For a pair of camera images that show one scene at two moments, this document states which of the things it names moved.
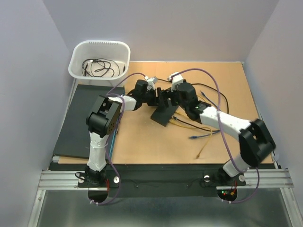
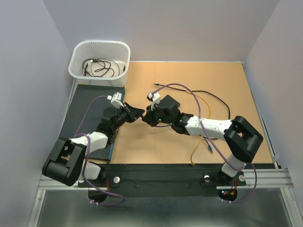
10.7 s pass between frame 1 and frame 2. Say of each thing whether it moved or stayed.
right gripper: moved
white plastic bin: stayed
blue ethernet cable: moved
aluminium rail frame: stayed
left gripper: moved
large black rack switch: stayed
